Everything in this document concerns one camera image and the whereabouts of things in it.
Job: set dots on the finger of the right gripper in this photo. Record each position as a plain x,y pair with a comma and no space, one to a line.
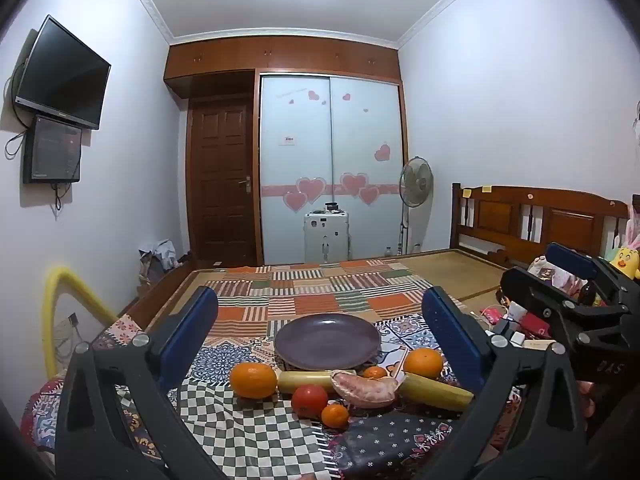
571,261
560,312

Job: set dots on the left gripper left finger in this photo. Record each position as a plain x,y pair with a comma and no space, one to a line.
93,439

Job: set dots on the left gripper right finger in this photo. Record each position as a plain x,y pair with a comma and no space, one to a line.
548,437

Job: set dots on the large orange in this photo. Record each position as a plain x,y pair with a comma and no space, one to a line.
254,381
424,362

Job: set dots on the red tomato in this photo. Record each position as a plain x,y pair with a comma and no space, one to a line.
308,401

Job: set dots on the yellow plush toy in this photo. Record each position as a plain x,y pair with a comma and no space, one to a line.
627,260

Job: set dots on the wooden bed headboard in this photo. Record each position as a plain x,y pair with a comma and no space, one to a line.
509,225

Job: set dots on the standing electric fan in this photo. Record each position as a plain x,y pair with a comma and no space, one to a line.
415,187

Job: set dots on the small tangerine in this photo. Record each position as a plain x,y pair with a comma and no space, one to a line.
374,372
335,416

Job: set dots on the patchwork bed quilt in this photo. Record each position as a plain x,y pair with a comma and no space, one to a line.
254,303

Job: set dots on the dark purple plate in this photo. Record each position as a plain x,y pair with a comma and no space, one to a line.
327,341

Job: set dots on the white box appliance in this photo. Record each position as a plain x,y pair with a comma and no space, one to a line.
326,235

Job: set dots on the sliding wardrobe with hearts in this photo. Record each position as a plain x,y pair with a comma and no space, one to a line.
329,139

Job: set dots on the brown wooden door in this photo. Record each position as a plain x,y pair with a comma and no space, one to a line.
219,180

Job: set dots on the wooden overhead cabinet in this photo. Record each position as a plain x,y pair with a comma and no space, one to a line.
230,65

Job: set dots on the small black wall monitor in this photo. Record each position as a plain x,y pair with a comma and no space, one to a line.
52,152

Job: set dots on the black wall television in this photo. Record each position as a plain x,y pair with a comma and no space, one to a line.
63,77

